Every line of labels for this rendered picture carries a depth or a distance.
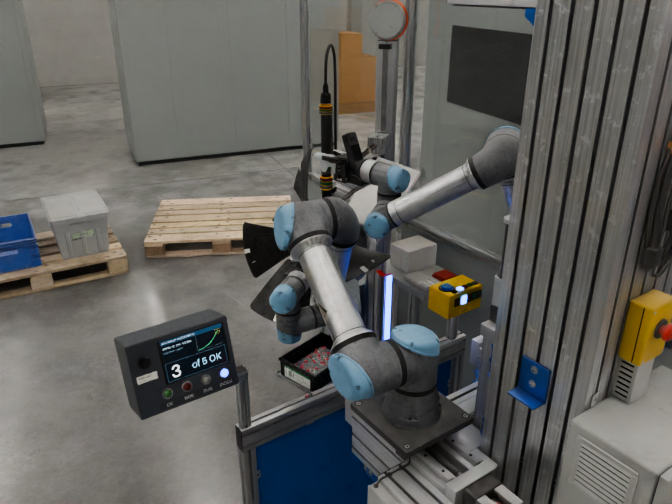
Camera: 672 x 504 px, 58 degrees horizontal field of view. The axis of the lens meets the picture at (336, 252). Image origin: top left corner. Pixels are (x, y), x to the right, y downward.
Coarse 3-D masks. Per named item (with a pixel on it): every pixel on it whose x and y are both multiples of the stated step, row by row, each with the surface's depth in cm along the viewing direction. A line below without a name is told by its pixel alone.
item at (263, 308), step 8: (288, 264) 219; (280, 272) 219; (272, 280) 218; (280, 280) 218; (264, 288) 218; (272, 288) 218; (256, 296) 219; (264, 296) 218; (304, 296) 216; (256, 304) 218; (264, 304) 217; (304, 304) 215; (256, 312) 217; (264, 312) 216; (272, 312) 215; (272, 320) 214
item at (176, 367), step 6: (180, 360) 148; (168, 366) 147; (174, 366) 148; (180, 366) 149; (168, 372) 147; (174, 372) 148; (180, 372) 149; (186, 372) 150; (168, 378) 147; (174, 378) 148; (180, 378) 149
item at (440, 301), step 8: (448, 280) 212; (456, 280) 212; (464, 280) 212; (472, 280) 212; (432, 288) 208; (440, 288) 206; (472, 288) 207; (480, 288) 210; (432, 296) 209; (440, 296) 205; (448, 296) 202; (456, 296) 203; (432, 304) 210; (440, 304) 206; (448, 304) 203; (464, 304) 207; (472, 304) 210; (440, 312) 207; (448, 312) 204; (456, 312) 206; (464, 312) 209
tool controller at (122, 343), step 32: (192, 320) 154; (224, 320) 154; (128, 352) 141; (160, 352) 146; (192, 352) 150; (224, 352) 155; (128, 384) 147; (160, 384) 146; (192, 384) 151; (224, 384) 156
